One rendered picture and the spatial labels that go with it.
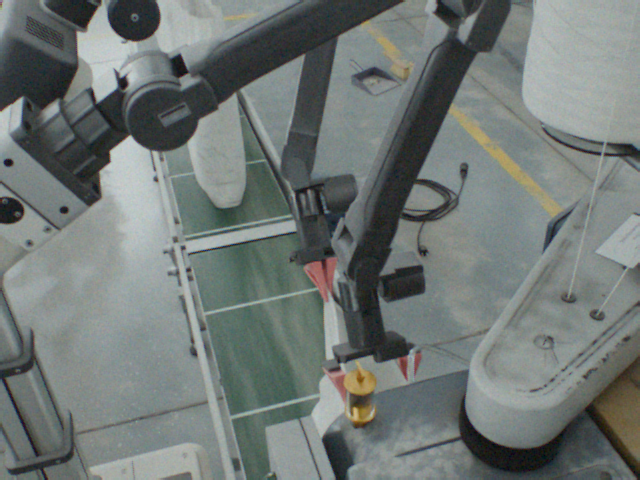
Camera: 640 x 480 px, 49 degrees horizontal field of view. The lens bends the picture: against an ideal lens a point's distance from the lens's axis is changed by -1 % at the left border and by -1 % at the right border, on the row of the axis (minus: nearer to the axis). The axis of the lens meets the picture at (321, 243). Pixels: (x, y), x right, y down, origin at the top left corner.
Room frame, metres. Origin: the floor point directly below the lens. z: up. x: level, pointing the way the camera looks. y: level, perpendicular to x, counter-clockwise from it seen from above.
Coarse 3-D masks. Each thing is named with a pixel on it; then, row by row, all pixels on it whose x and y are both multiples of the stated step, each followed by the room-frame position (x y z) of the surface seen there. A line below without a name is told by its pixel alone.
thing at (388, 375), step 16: (336, 304) 0.92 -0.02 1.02; (336, 320) 0.88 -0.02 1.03; (336, 336) 0.88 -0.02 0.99; (352, 368) 0.88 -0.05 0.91; (368, 368) 0.84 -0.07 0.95; (384, 368) 0.80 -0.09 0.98; (320, 384) 0.92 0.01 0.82; (384, 384) 0.80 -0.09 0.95; (400, 384) 0.76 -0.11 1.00; (320, 400) 0.89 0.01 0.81; (336, 400) 0.88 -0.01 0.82; (320, 416) 0.85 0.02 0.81; (336, 416) 0.84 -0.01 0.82; (320, 432) 0.81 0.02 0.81
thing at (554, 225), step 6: (576, 204) 0.79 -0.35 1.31; (564, 210) 0.78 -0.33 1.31; (570, 210) 0.78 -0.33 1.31; (558, 216) 0.76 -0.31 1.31; (564, 216) 0.77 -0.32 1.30; (546, 222) 0.76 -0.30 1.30; (552, 222) 0.75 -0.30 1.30; (558, 222) 0.76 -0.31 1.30; (564, 222) 0.75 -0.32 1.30; (546, 228) 0.76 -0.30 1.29; (552, 228) 0.75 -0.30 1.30; (558, 228) 0.75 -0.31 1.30; (546, 234) 0.76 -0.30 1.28; (552, 234) 0.75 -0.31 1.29; (546, 240) 0.75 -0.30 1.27; (546, 246) 0.75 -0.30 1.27
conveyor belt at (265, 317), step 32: (192, 256) 1.91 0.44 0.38; (224, 256) 1.90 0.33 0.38; (256, 256) 1.89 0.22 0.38; (224, 288) 1.73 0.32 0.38; (256, 288) 1.73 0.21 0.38; (288, 288) 1.72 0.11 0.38; (224, 320) 1.58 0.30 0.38; (256, 320) 1.58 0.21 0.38; (288, 320) 1.57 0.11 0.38; (320, 320) 1.57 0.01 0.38; (224, 352) 1.45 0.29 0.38; (256, 352) 1.44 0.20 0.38; (288, 352) 1.44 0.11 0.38; (320, 352) 1.43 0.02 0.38; (224, 384) 1.33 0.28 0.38; (256, 384) 1.32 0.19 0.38; (288, 384) 1.32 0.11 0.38; (256, 416) 1.21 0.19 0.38; (288, 416) 1.21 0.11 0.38; (256, 448) 1.11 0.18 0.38
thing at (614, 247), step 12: (636, 216) 0.60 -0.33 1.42; (624, 228) 0.58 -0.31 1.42; (636, 228) 0.58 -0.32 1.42; (612, 240) 0.56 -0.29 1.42; (624, 240) 0.56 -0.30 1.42; (636, 240) 0.56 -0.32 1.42; (600, 252) 0.54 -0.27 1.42; (612, 252) 0.54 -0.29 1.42; (624, 252) 0.54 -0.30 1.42; (624, 264) 0.53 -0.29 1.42; (636, 264) 0.52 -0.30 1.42
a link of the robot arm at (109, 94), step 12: (144, 60) 0.75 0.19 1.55; (156, 60) 0.75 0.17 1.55; (168, 60) 0.76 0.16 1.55; (108, 72) 0.74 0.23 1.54; (120, 72) 0.74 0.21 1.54; (132, 72) 0.73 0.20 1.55; (144, 72) 0.72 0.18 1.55; (156, 72) 0.71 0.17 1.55; (168, 72) 0.72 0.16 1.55; (180, 72) 0.75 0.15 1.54; (96, 84) 0.73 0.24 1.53; (108, 84) 0.71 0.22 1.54; (120, 84) 0.73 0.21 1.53; (132, 84) 0.70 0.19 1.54; (96, 96) 0.70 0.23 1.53; (108, 96) 0.69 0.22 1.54; (120, 96) 0.70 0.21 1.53; (108, 108) 0.69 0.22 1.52; (120, 108) 0.69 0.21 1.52; (120, 120) 0.69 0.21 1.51
